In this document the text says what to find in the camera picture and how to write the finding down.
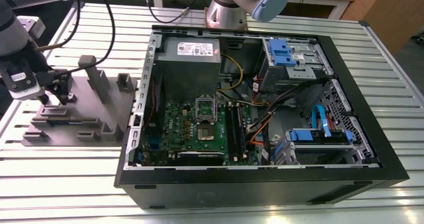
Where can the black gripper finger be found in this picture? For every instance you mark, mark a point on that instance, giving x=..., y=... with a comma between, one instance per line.
x=44, y=96
x=64, y=92

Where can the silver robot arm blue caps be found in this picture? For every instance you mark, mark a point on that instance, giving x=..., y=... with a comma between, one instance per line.
x=225, y=13

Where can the CPU socket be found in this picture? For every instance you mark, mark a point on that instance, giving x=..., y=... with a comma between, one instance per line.
x=208, y=132

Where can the grey parts rack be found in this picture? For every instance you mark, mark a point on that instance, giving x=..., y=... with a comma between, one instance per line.
x=83, y=104

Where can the RAM stick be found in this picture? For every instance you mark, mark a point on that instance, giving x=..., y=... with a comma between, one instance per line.
x=65, y=122

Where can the blue board connector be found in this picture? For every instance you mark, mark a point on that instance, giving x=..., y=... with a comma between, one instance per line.
x=153, y=142

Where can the grey power supply unit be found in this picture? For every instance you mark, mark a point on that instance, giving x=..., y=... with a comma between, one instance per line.
x=188, y=75

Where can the green motherboard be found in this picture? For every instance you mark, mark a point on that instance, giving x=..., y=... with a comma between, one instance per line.
x=179, y=144

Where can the black graphics card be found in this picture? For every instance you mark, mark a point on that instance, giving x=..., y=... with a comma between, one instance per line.
x=199, y=158

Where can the black RAM slot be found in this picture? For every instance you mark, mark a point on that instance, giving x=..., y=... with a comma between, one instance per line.
x=240, y=129
x=233, y=132
x=244, y=132
x=231, y=129

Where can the black open PC case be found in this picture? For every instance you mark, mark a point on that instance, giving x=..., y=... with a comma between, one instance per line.
x=232, y=189

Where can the silver drive cage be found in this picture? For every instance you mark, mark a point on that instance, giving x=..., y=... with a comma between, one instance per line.
x=297, y=72

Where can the hard disk in blue carrier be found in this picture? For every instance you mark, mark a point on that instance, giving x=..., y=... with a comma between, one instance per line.
x=303, y=135

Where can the perforated metal disk bay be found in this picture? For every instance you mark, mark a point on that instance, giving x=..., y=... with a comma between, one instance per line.
x=324, y=150

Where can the brown wooden cabinet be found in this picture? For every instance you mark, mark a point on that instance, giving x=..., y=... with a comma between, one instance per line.
x=391, y=15

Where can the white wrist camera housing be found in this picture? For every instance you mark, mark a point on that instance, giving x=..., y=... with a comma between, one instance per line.
x=23, y=92

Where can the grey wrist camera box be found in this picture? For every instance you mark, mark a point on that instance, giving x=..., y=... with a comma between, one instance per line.
x=32, y=26

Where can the blue plastic drive bracket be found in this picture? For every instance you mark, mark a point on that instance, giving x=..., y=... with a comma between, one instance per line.
x=281, y=52

